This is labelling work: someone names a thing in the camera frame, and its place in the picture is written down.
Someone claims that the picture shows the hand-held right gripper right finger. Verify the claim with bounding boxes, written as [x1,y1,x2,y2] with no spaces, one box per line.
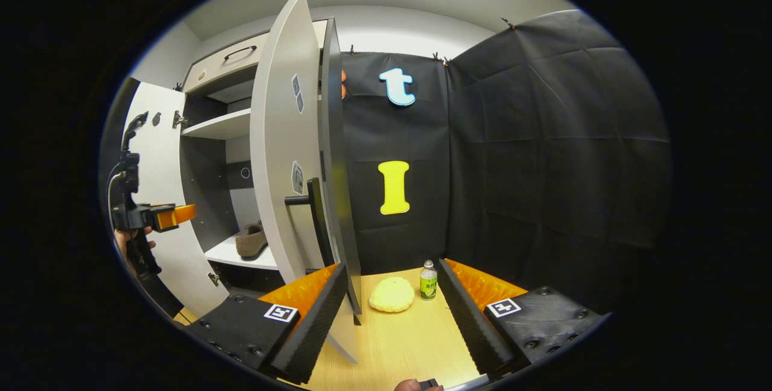
[437,258,606,380]

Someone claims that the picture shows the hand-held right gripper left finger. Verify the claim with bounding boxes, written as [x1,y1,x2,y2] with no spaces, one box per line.
[184,262,349,384]

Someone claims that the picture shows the white shoe cabinet door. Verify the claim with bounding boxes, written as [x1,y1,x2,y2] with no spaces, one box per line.
[250,0,356,364]
[124,80,230,318]

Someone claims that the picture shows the brown shoe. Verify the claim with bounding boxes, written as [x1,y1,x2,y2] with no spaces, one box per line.
[235,220,269,259]

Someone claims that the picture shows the white shoe cabinet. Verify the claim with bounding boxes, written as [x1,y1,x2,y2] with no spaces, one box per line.
[180,17,364,325]

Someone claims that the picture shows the white cabinet drawer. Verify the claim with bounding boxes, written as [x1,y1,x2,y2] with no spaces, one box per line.
[183,19,329,95]

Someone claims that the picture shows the green label bottle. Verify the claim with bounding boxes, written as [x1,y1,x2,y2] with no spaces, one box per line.
[420,260,438,300]

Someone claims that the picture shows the yellow fuzzy pad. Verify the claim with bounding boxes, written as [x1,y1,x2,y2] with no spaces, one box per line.
[369,277,416,313]

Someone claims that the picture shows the black backdrop cloth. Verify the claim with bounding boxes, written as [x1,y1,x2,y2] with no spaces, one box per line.
[98,10,673,319]

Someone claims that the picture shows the black door handle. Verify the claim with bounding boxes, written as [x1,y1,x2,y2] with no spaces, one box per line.
[285,177,331,271]

